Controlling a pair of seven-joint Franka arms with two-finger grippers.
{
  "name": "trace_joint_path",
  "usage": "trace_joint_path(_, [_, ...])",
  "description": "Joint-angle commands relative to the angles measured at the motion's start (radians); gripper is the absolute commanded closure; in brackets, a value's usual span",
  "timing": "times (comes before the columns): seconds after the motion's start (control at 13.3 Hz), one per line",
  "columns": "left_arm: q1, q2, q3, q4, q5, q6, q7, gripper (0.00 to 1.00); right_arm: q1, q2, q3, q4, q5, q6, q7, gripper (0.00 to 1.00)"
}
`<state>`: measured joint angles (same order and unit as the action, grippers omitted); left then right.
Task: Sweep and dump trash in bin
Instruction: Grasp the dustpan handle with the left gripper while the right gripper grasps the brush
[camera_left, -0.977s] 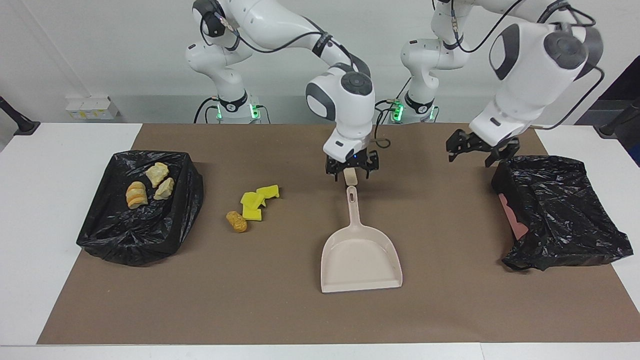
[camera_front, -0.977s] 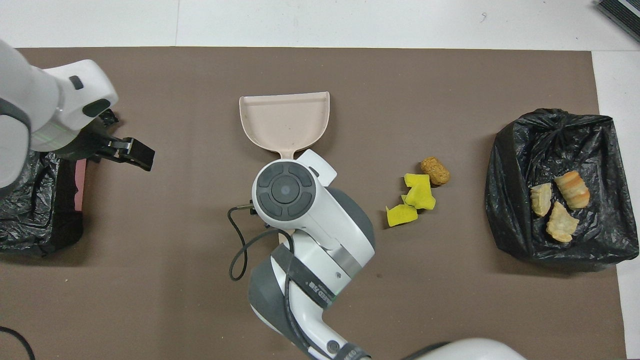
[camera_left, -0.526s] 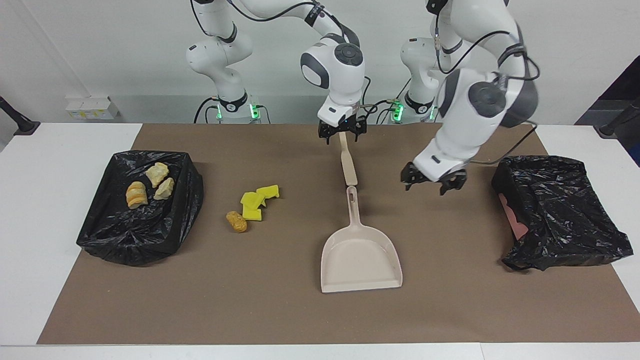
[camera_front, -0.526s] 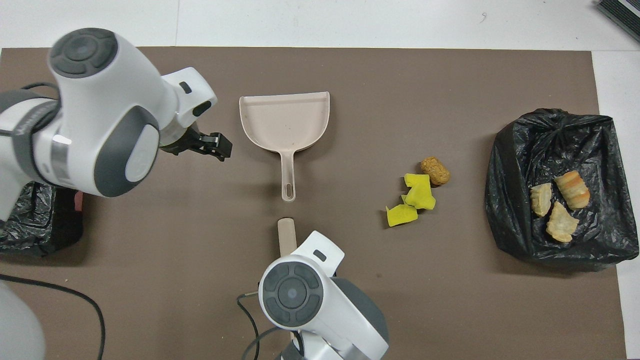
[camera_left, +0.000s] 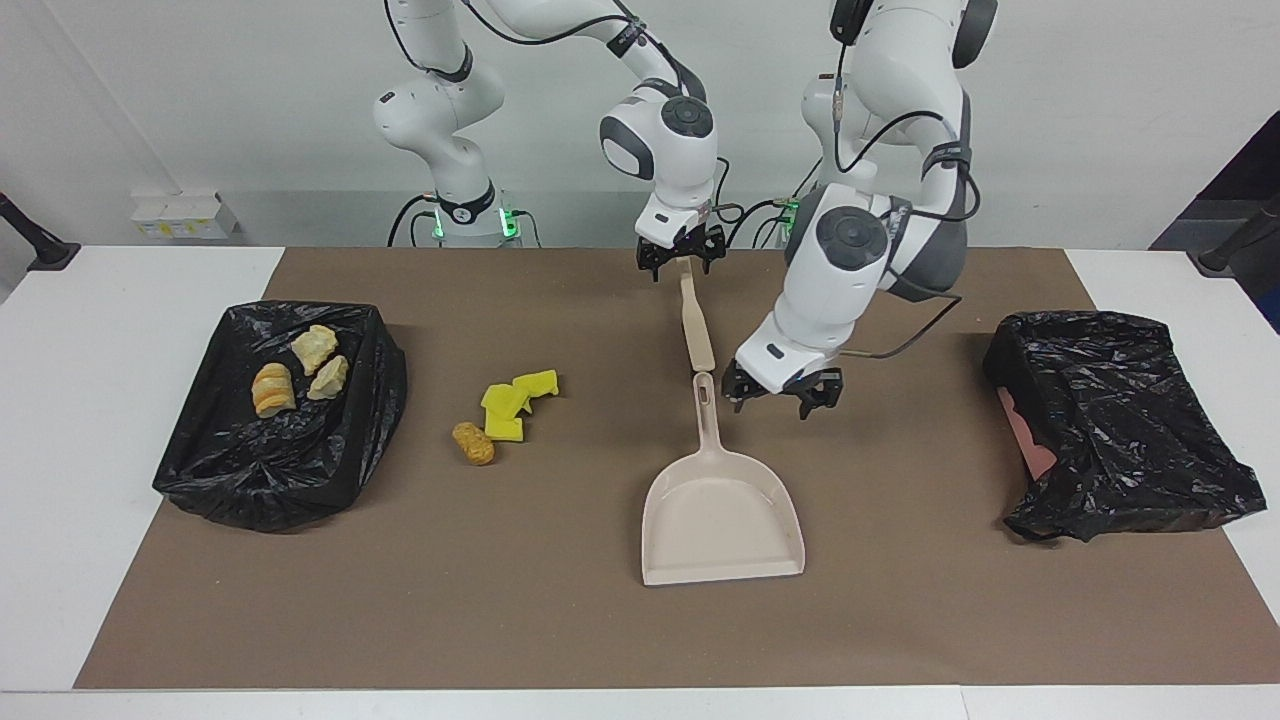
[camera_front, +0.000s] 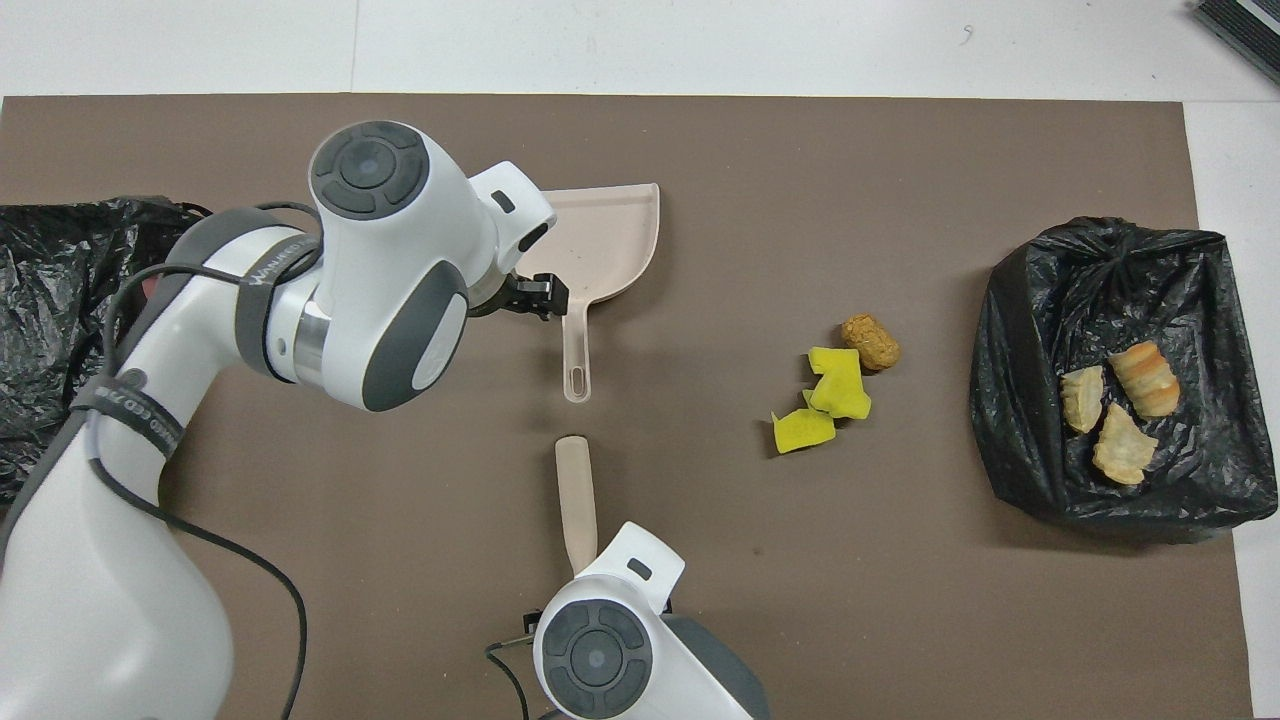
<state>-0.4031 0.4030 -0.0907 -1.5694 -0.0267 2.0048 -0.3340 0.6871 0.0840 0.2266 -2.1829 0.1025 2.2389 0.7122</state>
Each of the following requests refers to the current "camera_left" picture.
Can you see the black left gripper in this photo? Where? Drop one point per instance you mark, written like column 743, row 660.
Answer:
column 785, row 396

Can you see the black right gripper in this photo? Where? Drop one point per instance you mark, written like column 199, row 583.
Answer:
column 680, row 243

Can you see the beige hand brush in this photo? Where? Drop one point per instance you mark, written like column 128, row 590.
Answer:
column 697, row 330

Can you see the beige plastic dustpan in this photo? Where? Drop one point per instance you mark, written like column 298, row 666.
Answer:
column 720, row 520

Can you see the yellow sponge piece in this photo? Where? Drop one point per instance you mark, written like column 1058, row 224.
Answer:
column 506, row 430
column 538, row 383

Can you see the yellow food pieces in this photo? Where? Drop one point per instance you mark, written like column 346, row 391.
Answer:
column 503, row 400

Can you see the brown crumbly nugget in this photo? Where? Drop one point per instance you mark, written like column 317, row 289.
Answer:
column 473, row 444

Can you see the pale bread chunk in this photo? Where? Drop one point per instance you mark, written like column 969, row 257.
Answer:
column 328, row 378
column 314, row 348

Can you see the striped orange bread piece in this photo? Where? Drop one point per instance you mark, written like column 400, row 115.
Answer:
column 273, row 390

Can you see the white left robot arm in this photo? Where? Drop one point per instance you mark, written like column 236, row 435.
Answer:
column 850, row 240

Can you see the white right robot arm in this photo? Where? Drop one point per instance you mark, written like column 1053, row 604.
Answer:
column 665, row 140

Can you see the pink bin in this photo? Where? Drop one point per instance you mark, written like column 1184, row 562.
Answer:
column 1025, row 430

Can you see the right black bag bin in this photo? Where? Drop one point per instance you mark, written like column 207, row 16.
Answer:
column 1120, row 430

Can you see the black bag lined bin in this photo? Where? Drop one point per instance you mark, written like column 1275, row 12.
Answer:
column 280, row 460

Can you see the brown paper table mat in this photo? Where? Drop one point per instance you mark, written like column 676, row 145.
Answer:
column 500, row 620

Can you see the black stand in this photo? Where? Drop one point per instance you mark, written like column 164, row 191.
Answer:
column 1235, row 248
column 45, row 250

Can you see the white power strip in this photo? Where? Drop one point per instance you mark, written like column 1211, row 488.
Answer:
column 185, row 218

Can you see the dark partition panel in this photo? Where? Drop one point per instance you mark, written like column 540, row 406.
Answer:
column 1250, row 180

